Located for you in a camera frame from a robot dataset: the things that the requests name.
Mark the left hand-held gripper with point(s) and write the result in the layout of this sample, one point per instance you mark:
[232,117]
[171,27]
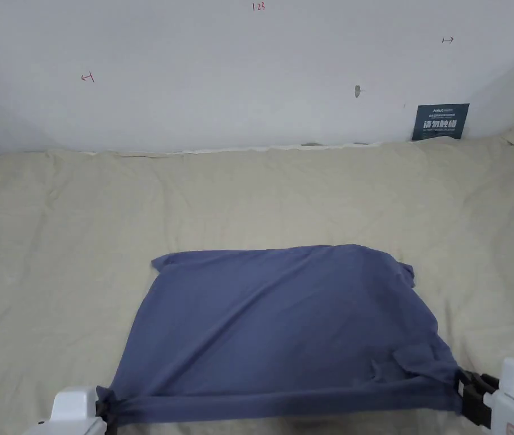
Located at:
[72,408]

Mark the dark blue shirt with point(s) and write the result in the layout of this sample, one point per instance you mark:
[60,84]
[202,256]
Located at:
[266,326]

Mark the bed with beige sheet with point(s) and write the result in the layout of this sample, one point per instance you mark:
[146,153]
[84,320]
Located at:
[76,253]

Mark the dark teal sign card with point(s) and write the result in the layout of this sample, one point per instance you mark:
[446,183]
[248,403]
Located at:
[441,122]

